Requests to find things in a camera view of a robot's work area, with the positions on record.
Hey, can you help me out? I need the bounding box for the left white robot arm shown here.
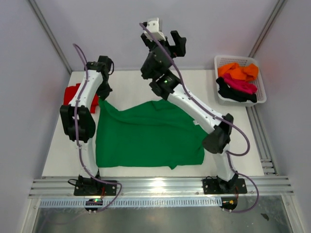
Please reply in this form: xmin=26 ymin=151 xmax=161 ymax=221
xmin=60 ymin=56 xmax=114 ymax=196

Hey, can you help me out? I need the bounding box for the aluminium front rail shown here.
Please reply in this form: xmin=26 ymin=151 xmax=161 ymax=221
xmin=28 ymin=176 xmax=294 ymax=198

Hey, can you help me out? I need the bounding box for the orange t shirt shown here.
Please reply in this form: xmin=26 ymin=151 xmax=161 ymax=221
xmin=217 ymin=63 xmax=259 ymax=82

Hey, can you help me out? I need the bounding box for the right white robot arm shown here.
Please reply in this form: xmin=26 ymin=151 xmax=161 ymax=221
xmin=140 ymin=30 xmax=239 ymax=193

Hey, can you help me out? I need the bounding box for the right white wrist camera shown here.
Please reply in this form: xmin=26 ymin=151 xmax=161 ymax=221
xmin=146 ymin=17 xmax=166 ymax=41

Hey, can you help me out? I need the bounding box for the right black controller board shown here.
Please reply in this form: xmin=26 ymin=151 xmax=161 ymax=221
xmin=220 ymin=197 xmax=238 ymax=212

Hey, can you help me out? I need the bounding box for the pink t shirt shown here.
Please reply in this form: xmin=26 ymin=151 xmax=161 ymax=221
xmin=222 ymin=73 xmax=258 ymax=95

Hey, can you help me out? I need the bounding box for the black t shirt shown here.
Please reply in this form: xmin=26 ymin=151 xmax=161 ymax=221
xmin=216 ymin=77 xmax=257 ymax=103

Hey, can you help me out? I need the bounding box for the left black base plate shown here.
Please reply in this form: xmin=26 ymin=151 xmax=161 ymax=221
xmin=73 ymin=178 xmax=117 ymax=196

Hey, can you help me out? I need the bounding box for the folded red t shirt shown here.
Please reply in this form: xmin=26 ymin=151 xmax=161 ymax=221
xmin=63 ymin=83 xmax=99 ymax=114

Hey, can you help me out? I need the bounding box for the corner frame post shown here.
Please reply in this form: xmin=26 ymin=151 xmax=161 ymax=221
xmin=248 ymin=0 xmax=288 ymax=58
xmin=26 ymin=0 xmax=73 ymax=74

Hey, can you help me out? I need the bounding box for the white plastic basket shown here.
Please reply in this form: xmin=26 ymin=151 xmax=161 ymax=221
xmin=214 ymin=55 xmax=267 ymax=107

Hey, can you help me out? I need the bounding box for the white slotted cable duct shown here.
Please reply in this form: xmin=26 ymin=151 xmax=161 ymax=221
xmin=39 ymin=197 xmax=221 ymax=208

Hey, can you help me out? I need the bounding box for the black controller board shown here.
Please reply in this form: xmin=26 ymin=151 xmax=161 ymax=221
xmin=220 ymin=197 xmax=238 ymax=212
xmin=84 ymin=198 xmax=103 ymax=212

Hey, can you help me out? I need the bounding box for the left corner frame post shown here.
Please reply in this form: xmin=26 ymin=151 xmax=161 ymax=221
xmin=26 ymin=0 xmax=73 ymax=74

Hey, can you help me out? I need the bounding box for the green t shirt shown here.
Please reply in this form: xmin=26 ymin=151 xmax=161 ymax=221
xmin=95 ymin=100 xmax=206 ymax=169

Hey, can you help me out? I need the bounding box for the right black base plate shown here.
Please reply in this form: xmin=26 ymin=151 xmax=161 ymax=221
xmin=202 ymin=177 xmax=248 ymax=195

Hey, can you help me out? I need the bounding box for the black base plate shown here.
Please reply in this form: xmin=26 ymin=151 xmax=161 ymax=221
xmin=73 ymin=178 xmax=117 ymax=196
xmin=202 ymin=177 xmax=248 ymax=195

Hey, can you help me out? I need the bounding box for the right corner frame post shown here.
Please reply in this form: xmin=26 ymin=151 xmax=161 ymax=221
xmin=248 ymin=0 xmax=288 ymax=58

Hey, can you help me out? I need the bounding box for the left black controller board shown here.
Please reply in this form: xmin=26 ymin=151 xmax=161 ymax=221
xmin=84 ymin=198 xmax=103 ymax=212

